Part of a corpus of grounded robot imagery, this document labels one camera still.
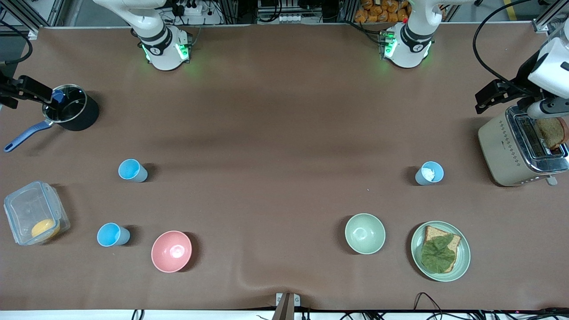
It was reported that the blue cup with white tissue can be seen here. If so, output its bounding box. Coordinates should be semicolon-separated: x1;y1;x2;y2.
415;161;445;186

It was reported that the light blue cup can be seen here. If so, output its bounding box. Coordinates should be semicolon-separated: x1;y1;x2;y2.
118;159;148;183
97;223;131;248

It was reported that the beige and chrome toaster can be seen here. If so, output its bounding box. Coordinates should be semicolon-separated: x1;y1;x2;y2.
478;105;569;188

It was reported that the brown toast slice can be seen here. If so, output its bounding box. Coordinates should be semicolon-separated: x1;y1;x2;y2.
535;117;569;151

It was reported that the clear plastic lidded container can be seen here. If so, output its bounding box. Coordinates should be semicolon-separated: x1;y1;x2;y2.
3;180;71;246

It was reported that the yellow orange food piece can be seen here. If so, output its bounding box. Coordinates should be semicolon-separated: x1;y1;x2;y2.
31;219;61;240

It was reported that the bag of orange snacks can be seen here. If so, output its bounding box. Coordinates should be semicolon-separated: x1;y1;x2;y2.
354;0;412;24

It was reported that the brown bread slice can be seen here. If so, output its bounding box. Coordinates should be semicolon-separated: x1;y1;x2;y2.
422;225;462;273

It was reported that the green lettuce leaf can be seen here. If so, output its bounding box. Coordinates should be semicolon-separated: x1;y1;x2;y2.
420;234;457;274

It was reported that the pale green plate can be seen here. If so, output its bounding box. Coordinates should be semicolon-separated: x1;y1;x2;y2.
410;221;471;283

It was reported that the black plug power strip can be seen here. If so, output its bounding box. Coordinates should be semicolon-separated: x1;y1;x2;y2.
172;0;204;17

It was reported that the pale green bowl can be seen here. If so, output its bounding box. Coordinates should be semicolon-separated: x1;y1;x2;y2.
345;213;386;255

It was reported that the pink bowl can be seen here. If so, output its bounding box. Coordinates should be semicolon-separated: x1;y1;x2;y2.
151;230;193;273

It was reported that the brown table mat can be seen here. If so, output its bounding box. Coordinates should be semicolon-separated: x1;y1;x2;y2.
0;24;569;312

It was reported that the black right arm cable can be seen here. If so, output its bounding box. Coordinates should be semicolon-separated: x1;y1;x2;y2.
0;21;33;65

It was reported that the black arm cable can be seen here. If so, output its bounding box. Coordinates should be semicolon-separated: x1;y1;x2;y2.
472;0;534;85
0;21;33;65

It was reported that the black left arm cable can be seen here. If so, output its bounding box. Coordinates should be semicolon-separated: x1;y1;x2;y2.
472;0;534;85

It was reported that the black pot with blue handle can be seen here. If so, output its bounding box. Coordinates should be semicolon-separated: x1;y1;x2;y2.
4;84;100;153

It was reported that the black looped floor cable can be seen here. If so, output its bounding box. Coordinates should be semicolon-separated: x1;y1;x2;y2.
413;292;443;312

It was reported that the metal table clamp bracket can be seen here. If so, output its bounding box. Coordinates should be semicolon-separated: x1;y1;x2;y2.
275;292;301;320

